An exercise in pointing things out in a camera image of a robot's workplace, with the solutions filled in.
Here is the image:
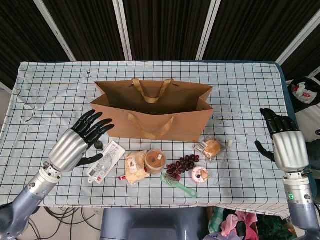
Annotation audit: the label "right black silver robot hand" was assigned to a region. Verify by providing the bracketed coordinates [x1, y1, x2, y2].
[254, 107, 311, 173]

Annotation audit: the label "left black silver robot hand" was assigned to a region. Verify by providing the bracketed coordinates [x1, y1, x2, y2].
[47, 109, 116, 173]

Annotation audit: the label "round bread bun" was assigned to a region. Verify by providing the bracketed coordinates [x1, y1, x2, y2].
[194, 134, 227, 163]

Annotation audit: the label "clear jar of rubber bands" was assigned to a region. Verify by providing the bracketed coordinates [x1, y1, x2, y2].
[144, 148, 168, 174]

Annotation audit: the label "pink toy donut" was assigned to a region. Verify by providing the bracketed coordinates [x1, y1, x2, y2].
[191, 166, 212, 185]

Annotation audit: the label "dark red grape bunch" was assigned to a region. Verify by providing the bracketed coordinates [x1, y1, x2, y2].
[166, 154, 201, 182]

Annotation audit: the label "brown paper carrier bag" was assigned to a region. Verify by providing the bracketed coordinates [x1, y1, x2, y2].
[89, 78, 215, 142]

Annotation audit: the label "dark teal fabric bundle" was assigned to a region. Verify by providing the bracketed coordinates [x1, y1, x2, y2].
[303, 139, 320, 176]

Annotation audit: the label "clear ruler set package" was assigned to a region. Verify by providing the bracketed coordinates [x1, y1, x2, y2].
[86, 140, 127, 185]

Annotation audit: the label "white black checkered tablecloth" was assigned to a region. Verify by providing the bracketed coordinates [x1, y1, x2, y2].
[0, 60, 313, 213]

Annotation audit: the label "colourful cloth pile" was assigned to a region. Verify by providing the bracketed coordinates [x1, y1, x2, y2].
[207, 206, 293, 240]

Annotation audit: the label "green plastic brush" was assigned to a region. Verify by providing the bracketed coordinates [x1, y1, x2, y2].
[159, 172, 199, 199]

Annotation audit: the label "grey blue robot torso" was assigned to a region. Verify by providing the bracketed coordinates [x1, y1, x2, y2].
[101, 207, 208, 240]

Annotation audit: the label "black floor cables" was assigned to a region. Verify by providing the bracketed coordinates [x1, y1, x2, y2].
[4, 207, 103, 240]

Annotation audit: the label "white partition post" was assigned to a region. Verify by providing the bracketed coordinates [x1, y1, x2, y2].
[34, 0, 77, 62]
[195, 0, 223, 62]
[274, 9, 320, 66]
[112, 0, 133, 62]

